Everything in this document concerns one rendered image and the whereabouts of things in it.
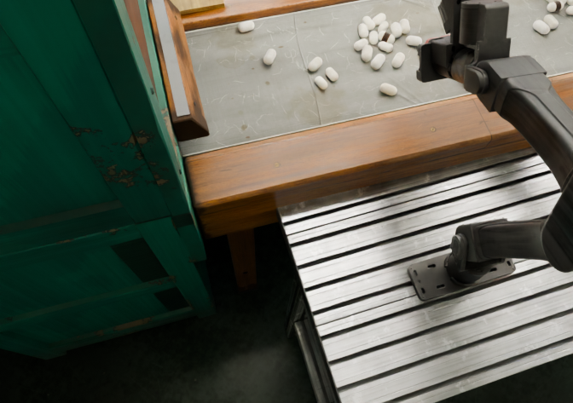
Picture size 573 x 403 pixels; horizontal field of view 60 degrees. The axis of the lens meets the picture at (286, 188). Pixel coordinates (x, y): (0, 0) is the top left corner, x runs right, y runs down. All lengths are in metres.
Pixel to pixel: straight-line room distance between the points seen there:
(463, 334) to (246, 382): 0.79
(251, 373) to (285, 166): 0.83
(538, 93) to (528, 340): 0.49
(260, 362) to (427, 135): 0.90
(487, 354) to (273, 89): 0.64
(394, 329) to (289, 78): 0.54
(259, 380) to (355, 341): 0.69
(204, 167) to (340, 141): 0.26
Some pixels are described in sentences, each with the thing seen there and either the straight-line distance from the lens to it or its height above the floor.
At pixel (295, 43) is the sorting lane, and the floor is 0.74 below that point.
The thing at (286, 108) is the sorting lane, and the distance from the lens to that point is 1.00.
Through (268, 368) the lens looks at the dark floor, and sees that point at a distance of 1.58.
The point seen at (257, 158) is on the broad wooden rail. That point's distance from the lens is 0.92.
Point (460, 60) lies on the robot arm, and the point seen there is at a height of 0.98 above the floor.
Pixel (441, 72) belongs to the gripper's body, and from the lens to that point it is 0.89.
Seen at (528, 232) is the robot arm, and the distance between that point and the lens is 0.74.
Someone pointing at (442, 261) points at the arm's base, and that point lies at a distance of 0.99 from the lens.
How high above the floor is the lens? 1.57
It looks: 65 degrees down
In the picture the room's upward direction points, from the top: 6 degrees clockwise
